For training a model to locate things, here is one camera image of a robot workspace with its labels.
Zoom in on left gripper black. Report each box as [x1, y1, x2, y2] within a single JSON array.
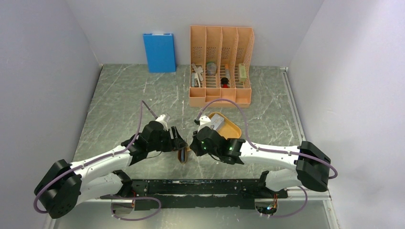
[[148, 125, 187, 152]]

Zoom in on brown leather card holder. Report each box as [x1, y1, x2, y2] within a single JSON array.
[[178, 147, 191, 164]]

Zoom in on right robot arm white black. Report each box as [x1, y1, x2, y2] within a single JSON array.
[[190, 127, 331, 198]]

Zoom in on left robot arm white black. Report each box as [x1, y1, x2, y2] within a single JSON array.
[[33, 121, 187, 219]]

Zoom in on credit cards stack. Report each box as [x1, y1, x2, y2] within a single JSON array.
[[210, 114, 225, 131]]

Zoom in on yellow oval tray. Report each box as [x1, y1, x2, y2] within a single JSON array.
[[208, 112, 242, 139]]

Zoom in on grey metal clips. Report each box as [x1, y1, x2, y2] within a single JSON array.
[[191, 63, 204, 88]]

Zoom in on black red small object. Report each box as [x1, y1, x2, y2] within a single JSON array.
[[220, 77, 230, 88]]

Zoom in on grey round tin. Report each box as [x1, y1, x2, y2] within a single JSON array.
[[206, 62, 217, 76]]

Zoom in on orange glue stick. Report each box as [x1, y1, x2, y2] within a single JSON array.
[[224, 64, 230, 80]]

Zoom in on green eraser block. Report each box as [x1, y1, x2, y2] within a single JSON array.
[[238, 63, 247, 83]]

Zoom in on orange desk organizer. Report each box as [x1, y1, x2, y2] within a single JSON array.
[[189, 25, 255, 108]]

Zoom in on blue box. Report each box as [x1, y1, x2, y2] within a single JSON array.
[[143, 33, 176, 73]]

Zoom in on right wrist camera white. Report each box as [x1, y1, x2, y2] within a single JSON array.
[[198, 115, 212, 131]]

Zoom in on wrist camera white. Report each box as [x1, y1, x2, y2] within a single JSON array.
[[156, 114, 171, 125], [198, 115, 212, 131]]

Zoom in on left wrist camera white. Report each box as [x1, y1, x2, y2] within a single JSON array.
[[156, 114, 171, 125]]

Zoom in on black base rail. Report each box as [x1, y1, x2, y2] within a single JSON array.
[[100, 178, 288, 211]]

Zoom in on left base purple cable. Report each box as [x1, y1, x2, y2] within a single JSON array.
[[109, 196, 163, 222]]

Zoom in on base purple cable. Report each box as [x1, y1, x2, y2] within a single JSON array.
[[257, 186, 308, 219], [109, 196, 163, 222]]

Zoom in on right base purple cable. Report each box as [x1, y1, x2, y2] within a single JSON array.
[[257, 186, 308, 219]]

